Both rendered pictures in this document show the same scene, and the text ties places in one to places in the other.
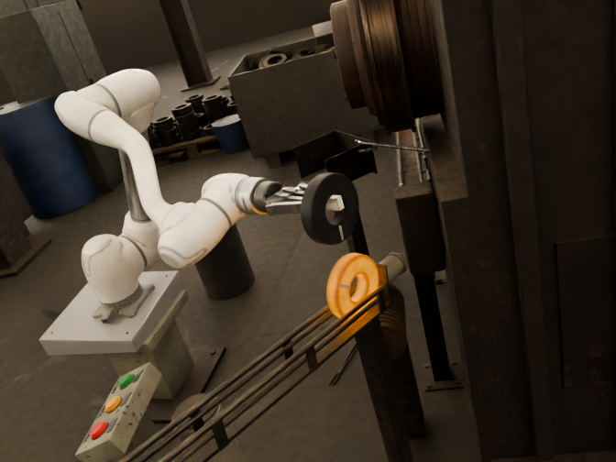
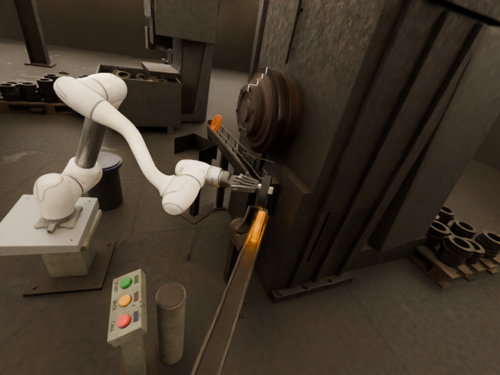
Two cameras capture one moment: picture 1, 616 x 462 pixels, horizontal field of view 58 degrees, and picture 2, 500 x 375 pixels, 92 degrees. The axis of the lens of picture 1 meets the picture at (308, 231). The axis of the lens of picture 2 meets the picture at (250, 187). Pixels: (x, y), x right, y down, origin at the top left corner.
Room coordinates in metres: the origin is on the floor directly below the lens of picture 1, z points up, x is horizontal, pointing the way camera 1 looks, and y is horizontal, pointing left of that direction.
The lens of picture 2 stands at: (0.44, 0.58, 1.48)
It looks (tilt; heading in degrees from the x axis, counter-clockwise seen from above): 32 degrees down; 319
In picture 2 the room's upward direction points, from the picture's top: 12 degrees clockwise
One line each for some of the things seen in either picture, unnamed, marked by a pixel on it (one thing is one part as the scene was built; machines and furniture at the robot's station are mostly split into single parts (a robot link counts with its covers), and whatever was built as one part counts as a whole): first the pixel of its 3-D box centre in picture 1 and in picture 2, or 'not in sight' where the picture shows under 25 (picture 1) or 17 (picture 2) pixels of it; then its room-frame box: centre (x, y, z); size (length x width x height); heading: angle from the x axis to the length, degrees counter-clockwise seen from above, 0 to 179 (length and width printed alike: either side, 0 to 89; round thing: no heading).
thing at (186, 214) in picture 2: (350, 225); (194, 180); (2.05, -0.18, 0.36); 0.26 x 0.20 x 0.72; 21
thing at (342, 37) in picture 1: (349, 56); (248, 111); (1.54, -0.24, 1.11); 0.28 x 0.06 x 0.28; 166
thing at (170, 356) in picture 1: (150, 356); (71, 249); (1.84, 0.73, 0.16); 0.40 x 0.40 x 0.31; 69
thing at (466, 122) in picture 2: not in sight; (391, 150); (1.21, -1.49, 0.89); 1.04 x 0.95 x 1.78; 76
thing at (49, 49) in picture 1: (71, 101); not in sight; (4.98, 1.63, 0.75); 0.70 x 0.48 x 1.50; 166
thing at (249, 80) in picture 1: (311, 93); (140, 98); (4.35, -0.32, 0.39); 1.03 x 0.83 x 0.79; 80
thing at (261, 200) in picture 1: (278, 197); (231, 180); (1.20, 0.05, 0.92); 0.09 x 0.08 x 0.07; 41
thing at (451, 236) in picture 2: not in sight; (425, 217); (0.85, -2.20, 0.22); 1.20 x 0.81 x 0.44; 164
